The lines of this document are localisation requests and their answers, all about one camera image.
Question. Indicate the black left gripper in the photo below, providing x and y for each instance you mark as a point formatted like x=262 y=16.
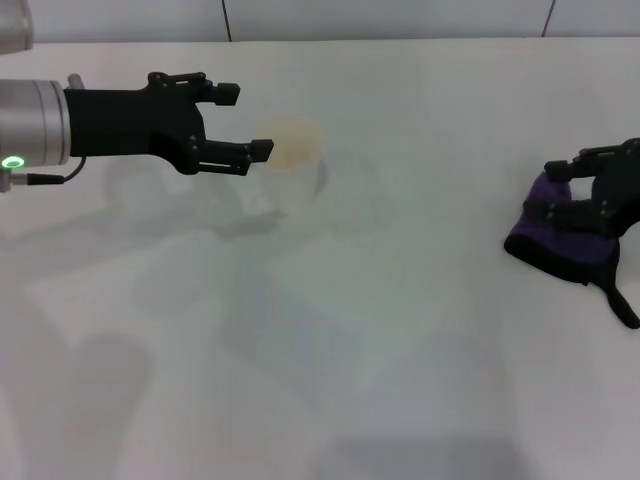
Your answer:
x=130 y=122

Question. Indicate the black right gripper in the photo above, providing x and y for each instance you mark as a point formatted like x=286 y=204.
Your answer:
x=617 y=195

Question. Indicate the purple blue rag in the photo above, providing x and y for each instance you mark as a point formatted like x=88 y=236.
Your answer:
x=560 y=250

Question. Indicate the white paper cup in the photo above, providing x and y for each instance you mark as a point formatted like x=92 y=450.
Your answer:
x=295 y=150

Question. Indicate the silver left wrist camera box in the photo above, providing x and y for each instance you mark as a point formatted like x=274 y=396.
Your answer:
x=15 y=25

